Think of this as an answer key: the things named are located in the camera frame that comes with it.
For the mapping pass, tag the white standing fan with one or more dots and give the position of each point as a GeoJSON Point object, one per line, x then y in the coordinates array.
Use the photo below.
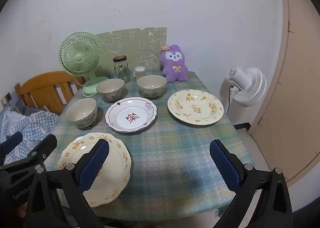
{"type": "Point", "coordinates": [250, 88]}

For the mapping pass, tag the beige door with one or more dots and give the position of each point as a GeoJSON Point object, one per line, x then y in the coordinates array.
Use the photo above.
{"type": "Point", "coordinates": [300, 93]}

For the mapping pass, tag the black door stop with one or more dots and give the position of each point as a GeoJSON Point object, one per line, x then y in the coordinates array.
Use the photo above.
{"type": "Point", "coordinates": [243, 126]}

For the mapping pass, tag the green desk fan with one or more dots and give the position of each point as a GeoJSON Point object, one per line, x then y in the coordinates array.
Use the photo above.
{"type": "Point", "coordinates": [80, 57]}

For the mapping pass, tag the wooden chair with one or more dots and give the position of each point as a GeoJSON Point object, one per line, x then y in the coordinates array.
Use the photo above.
{"type": "Point", "coordinates": [47, 85]}

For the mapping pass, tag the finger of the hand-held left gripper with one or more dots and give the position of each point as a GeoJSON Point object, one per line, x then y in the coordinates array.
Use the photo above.
{"type": "Point", "coordinates": [46, 144]}
{"type": "Point", "coordinates": [11, 141]}

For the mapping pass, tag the round yellow floral plate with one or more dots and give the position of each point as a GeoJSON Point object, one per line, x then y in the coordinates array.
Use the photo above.
{"type": "Point", "coordinates": [195, 108]}

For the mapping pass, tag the white plate with pink rim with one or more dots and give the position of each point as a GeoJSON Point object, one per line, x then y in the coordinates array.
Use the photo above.
{"type": "Point", "coordinates": [120, 114]}

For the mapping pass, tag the blue checked blanket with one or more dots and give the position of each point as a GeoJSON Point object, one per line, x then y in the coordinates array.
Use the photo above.
{"type": "Point", "coordinates": [30, 123]}

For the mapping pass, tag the cotton swab container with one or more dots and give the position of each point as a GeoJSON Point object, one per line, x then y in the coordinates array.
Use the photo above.
{"type": "Point", "coordinates": [140, 72]}

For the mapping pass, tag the purple plush bunny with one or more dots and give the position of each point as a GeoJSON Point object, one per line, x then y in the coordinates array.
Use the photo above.
{"type": "Point", "coordinates": [175, 73]}

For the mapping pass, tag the beige ceramic bowl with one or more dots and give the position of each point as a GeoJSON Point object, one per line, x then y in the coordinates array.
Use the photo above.
{"type": "Point", "coordinates": [110, 87]}
{"type": "Point", "coordinates": [81, 110]}
{"type": "Point", "coordinates": [151, 83]}

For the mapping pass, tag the green printed board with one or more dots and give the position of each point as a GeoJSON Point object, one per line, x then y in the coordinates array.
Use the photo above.
{"type": "Point", "coordinates": [140, 40]}

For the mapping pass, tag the scalloped yellow floral plate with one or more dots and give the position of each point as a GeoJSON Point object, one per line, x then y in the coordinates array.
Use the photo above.
{"type": "Point", "coordinates": [117, 168]}

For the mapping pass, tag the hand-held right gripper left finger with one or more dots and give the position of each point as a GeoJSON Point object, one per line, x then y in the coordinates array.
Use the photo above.
{"type": "Point", "coordinates": [92, 165]}

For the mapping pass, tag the glass jar with dark lid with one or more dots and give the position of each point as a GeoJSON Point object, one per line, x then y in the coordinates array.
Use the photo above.
{"type": "Point", "coordinates": [121, 70]}

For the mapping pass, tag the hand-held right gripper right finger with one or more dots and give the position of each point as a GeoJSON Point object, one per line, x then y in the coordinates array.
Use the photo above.
{"type": "Point", "coordinates": [225, 165]}

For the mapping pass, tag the grey cloth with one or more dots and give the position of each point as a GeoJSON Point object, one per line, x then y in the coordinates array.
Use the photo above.
{"type": "Point", "coordinates": [21, 108]}

